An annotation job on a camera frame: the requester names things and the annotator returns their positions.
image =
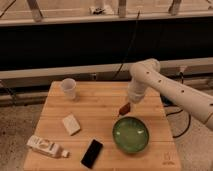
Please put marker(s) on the red pepper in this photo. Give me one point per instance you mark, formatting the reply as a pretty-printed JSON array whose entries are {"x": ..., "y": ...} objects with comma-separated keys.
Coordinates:
[{"x": 124, "y": 109}]

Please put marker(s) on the wooden table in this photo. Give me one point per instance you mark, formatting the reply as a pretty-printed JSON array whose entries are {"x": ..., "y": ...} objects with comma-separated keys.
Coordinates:
[{"x": 96, "y": 110}]

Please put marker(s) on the black smartphone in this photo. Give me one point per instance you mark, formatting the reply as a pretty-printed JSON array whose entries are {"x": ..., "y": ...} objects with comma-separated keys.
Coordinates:
[{"x": 92, "y": 153}]

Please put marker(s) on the white sponge block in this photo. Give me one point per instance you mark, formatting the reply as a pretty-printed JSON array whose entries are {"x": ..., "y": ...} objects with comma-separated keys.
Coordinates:
[{"x": 71, "y": 124}]

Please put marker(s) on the green ceramic bowl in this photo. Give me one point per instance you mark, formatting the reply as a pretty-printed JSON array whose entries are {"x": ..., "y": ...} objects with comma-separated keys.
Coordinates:
[{"x": 130, "y": 135}]

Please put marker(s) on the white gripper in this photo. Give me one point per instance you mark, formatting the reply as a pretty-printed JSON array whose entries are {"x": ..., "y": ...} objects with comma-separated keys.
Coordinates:
[{"x": 134, "y": 97}]

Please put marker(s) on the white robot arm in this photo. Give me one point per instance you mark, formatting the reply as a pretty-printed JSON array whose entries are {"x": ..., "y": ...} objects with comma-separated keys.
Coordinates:
[{"x": 146, "y": 74}]

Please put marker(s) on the clear plastic cup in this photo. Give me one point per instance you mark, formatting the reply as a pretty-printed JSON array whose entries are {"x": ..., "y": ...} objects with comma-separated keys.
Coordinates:
[{"x": 68, "y": 86}]

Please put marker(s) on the white plastic bottle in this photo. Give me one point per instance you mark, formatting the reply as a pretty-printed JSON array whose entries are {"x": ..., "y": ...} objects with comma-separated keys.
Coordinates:
[{"x": 47, "y": 147}]

